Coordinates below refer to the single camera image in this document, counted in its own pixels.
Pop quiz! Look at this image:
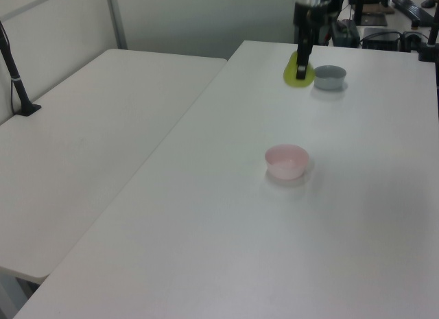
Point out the grey partition frame post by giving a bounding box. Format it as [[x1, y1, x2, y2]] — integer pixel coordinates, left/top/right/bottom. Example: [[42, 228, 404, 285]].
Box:
[[104, 0, 128, 51]]

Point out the black camera pole with base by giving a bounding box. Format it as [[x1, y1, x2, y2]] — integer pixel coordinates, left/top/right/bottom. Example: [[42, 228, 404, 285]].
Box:
[[0, 20, 43, 118]]

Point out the dark tool case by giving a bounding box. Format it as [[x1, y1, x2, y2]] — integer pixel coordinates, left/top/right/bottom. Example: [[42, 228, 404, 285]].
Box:
[[329, 19, 361, 48]]

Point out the black electronics box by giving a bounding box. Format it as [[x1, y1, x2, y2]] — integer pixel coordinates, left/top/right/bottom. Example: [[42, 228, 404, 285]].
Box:
[[361, 26, 403, 51]]

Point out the black clamped camera pole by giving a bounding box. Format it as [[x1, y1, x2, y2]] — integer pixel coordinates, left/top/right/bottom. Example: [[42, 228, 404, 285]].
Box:
[[417, 8, 439, 62]]

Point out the white side table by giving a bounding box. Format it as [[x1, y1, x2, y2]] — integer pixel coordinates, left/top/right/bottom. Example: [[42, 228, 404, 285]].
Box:
[[0, 48, 228, 279]]

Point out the grey bowl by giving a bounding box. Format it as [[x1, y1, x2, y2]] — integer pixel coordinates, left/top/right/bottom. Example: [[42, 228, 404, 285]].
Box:
[[313, 65, 348, 91]]

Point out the black keyboard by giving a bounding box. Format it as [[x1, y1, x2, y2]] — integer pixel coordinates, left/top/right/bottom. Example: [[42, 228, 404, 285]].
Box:
[[391, 0, 436, 27]]

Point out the pink bowl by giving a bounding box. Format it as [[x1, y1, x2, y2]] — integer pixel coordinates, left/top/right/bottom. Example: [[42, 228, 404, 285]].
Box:
[[264, 144, 310, 180]]

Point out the black monitor stand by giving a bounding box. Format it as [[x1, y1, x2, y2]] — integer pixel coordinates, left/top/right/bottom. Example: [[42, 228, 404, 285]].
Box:
[[353, 0, 389, 27]]

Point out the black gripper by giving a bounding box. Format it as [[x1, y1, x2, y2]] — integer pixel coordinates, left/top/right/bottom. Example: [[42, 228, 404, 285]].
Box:
[[293, 1, 333, 81]]

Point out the yellow-green pear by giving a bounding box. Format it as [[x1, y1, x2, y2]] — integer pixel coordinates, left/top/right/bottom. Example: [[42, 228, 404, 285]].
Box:
[[283, 51, 316, 90]]

